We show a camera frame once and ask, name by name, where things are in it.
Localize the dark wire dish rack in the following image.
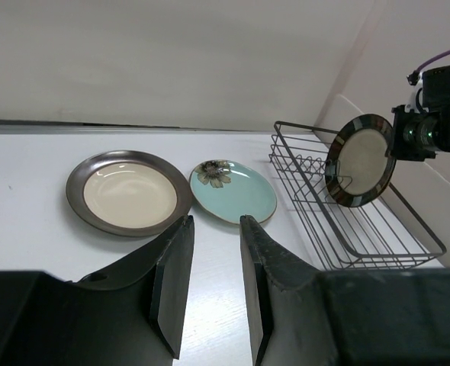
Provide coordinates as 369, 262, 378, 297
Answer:
269, 114, 447, 269

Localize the striped rim cream plate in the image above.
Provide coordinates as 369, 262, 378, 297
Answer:
324, 114, 396, 207

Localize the teal flower plate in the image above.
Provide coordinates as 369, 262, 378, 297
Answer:
188, 159, 278, 225

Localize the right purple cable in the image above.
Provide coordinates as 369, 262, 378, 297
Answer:
417, 43, 450, 73

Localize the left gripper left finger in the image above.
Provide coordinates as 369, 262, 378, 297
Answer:
77, 216, 194, 360

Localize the brown rim cream plate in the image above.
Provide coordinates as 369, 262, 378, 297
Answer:
66, 150, 193, 237

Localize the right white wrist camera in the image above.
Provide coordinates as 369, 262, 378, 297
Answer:
405, 70, 426, 114

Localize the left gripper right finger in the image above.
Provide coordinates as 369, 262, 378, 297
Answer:
240, 215, 324, 364

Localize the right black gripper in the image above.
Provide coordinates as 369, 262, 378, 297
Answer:
389, 104, 447, 162

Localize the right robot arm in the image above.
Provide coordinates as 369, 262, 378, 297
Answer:
387, 66, 450, 162

